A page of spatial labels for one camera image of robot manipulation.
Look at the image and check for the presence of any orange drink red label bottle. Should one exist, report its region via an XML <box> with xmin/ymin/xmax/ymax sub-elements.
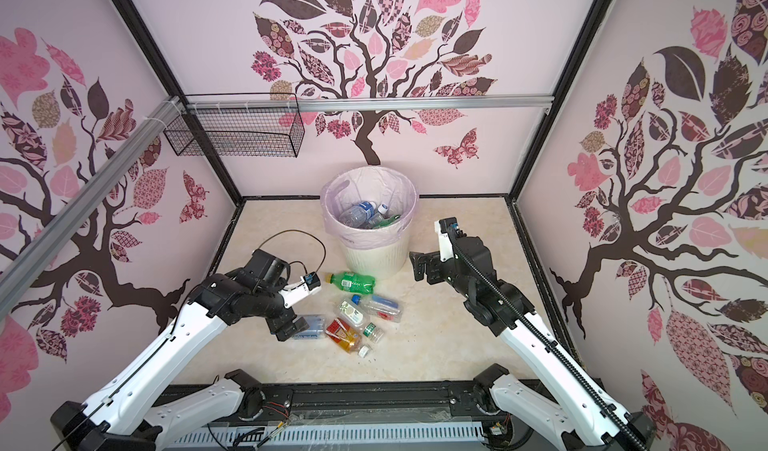
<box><xmin>324</xmin><ymin>317</ymin><xmax>371</xmax><ymax>357</ymax></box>

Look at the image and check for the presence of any clear bottle green white label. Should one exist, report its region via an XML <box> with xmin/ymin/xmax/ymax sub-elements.
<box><xmin>337</xmin><ymin>299</ymin><xmax>385</xmax><ymax>343</ymax></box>

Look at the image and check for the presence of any clear bottle blue cap red label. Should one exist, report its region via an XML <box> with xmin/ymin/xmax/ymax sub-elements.
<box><xmin>352</xmin><ymin>294</ymin><xmax>403</xmax><ymax>322</ymax></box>

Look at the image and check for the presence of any clear bottle blue label white cap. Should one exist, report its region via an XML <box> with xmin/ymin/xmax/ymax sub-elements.
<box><xmin>364</xmin><ymin>203</ymin><xmax>389</xmax><ymax>229</ymax></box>

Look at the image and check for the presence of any clear bottle blue label front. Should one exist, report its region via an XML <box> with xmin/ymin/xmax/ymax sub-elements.
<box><xmin>337</xmin><ymin>201</ymin><xmax>376</xmax><ymax>228</ymax></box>

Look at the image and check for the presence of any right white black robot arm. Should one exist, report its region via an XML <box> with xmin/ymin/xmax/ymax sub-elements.
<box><xmin>409</xmin><ymin>221</ymin><xmax>655</xmax><ymax>450</ymax></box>

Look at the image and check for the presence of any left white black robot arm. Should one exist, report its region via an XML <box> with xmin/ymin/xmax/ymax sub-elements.
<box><xmin>51</xmin><ymin>249</ymin><xmax>321</xmax><ymax>450</ymax></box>

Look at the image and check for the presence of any cream plastic waste bin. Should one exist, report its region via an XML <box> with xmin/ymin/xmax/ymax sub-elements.
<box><xmin>340</xmin><ymin>228</ymin><xmax>411</xmax><ymax>280</ymax></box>

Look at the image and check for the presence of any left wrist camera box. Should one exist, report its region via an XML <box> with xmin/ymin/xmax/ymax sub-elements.
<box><xmin>279</xmin><ymin>272</ymin><xmax>321</xmax><ymax>309</ymax></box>

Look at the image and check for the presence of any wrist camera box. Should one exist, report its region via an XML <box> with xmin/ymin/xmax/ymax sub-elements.
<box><xmin>434</xmin><ymin>217</ymin><xmax>459</xmax><ymax>262</ymax></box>
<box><xmin>279</xmin><ymin>272</ymin><xmax>321</xmax><ymax>309</ymax></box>

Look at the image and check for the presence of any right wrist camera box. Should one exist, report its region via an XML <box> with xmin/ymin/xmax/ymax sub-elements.
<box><xmin>434</xmin><ymin>217</ymin><xmax>459</xmax><ymax>262</ymax></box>

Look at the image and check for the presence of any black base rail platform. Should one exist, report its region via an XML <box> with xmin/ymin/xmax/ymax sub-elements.
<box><xmin>137</xmin><ymin>378</ymin><xmax>631</xmax><ymax>451</ymax></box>

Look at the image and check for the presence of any black wire mesh basket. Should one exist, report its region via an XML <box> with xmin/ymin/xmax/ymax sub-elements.
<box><xmin>164</xmin><ymin>91</ymin><xmax>305</xmax><ymax>158</ymax></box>

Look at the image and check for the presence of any white slotted cable duct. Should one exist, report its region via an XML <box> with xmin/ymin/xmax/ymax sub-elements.
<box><xmin>169</xmin><ymin>422</ymin><xmax>486</xmax><ymax>450</ymax></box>

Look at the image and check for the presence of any back aluminium frame rail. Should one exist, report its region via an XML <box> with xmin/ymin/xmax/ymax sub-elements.
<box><xmin>186</xmin><ymin>94</ymin><xmax>554</xmax><ymax>112</ymax></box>

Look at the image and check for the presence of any aluminium frame rail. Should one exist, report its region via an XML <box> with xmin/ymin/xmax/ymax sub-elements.
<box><xmin>186</xmin><ymin>94</ymin><xmax>554</xmax><ymax>112</ymax></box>
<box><xmin>1</xmin><ymin>96</ymin><xmax>183</xmax><ymax>316</ymax></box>

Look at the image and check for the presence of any left aluminium frame rail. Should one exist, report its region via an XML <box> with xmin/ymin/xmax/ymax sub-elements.
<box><xmin>1</xmin><ymin>96</ymin><xmax>183</xmax><ymax>316</ymax></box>

